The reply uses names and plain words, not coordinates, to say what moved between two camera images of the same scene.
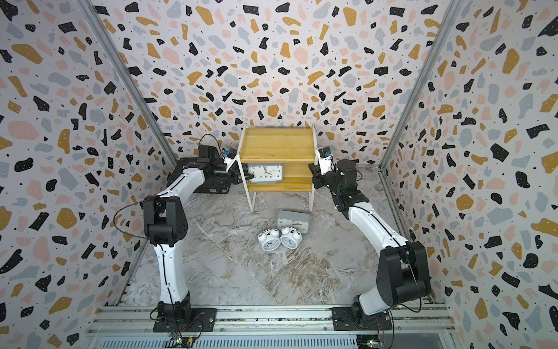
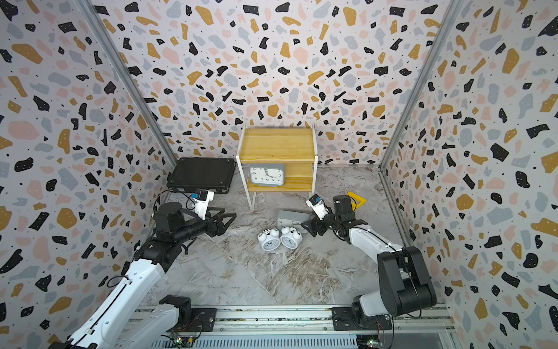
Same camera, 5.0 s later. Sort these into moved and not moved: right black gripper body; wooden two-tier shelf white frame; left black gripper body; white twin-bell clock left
Moved: right black gripper body; left black gripper body
Not moved: white twin-bell clock left; wooden two-tier shelf white frame
